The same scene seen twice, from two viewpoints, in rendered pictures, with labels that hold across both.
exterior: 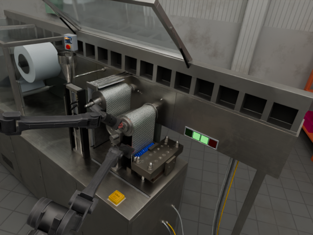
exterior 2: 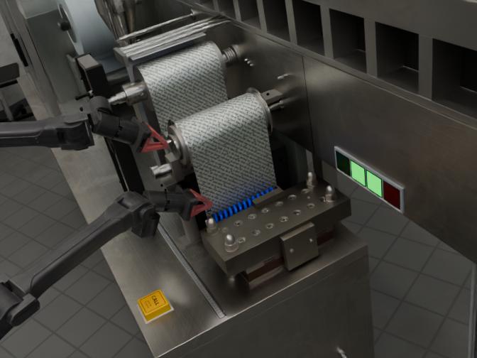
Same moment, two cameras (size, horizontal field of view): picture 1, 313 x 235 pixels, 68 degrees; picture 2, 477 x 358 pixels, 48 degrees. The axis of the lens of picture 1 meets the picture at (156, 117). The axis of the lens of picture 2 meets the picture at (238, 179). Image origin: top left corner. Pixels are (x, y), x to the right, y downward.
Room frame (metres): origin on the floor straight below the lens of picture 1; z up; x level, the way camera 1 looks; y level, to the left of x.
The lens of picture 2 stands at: (0.27, -0.66, 1.95)
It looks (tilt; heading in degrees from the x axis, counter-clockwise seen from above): 33 degrees down; 35
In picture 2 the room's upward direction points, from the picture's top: 12 degrees counter-clockwise
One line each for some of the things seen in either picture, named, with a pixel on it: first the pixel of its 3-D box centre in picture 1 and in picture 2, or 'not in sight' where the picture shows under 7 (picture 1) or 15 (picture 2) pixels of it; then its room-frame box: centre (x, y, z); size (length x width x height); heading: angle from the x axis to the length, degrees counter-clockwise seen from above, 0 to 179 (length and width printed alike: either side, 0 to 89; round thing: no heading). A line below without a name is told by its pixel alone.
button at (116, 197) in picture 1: (116, 197); (153, 305); (0.97, 0.19, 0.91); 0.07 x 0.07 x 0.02; 56
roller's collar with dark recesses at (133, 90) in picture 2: (95, 102); (134, 92); (1.37, 0.41, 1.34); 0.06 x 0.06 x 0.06; 56
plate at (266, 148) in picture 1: (106, 76); (217, 31); (1.98, 0.48, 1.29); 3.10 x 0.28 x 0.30; 56
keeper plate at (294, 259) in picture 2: (170, 165); (299, 246); (1.25, -0.13, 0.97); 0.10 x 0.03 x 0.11; 146
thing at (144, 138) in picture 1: (143, 139); (237, 178); (1.32, 0.08, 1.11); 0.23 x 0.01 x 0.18; 146
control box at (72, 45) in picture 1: (70, 42); not in sight; (1.58, 0.63, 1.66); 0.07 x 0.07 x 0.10; 74
